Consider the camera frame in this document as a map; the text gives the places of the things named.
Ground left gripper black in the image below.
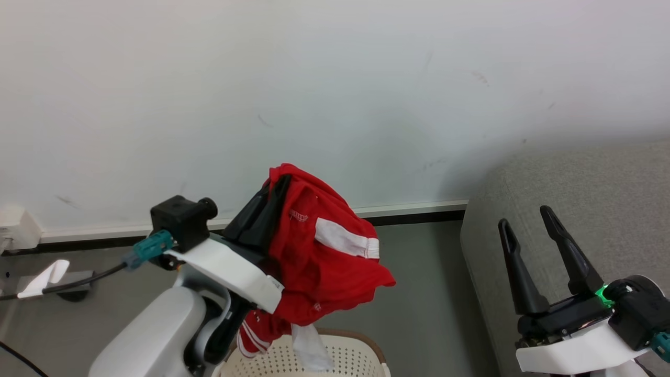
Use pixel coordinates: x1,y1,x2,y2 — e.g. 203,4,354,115
222,174,292,274

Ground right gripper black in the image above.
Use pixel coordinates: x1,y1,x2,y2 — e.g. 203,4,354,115
498,205,614,347

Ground red shorts with white stripes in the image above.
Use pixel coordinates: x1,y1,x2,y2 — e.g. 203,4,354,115
237,163,397,372

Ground white perforated laundry basket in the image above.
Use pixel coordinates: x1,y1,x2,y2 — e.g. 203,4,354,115
211,328,391,377

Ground grey fabric sofa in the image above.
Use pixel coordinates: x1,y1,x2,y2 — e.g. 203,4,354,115
460,140,670,377

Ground white and black baseboard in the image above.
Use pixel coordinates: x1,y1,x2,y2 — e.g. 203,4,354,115
39,199,470,253

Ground grey floor socket box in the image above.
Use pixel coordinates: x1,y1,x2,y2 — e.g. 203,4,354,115
55,270,96,303

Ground white left camera bracket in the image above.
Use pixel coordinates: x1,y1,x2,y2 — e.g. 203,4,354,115
163,238,285,315

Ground black cable with teal plug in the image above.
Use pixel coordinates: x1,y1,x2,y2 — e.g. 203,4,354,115
0,229,176,302

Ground teal plug of right camera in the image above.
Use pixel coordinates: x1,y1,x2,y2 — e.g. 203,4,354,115
651,331,670,363

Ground white tag on cable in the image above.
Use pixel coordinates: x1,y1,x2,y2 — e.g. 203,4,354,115
17,259,71,300

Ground white wall socket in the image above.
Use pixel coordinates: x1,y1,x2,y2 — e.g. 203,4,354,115
0,205,43,253

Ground thin black cable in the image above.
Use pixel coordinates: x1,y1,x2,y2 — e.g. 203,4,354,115
0,341,50,377

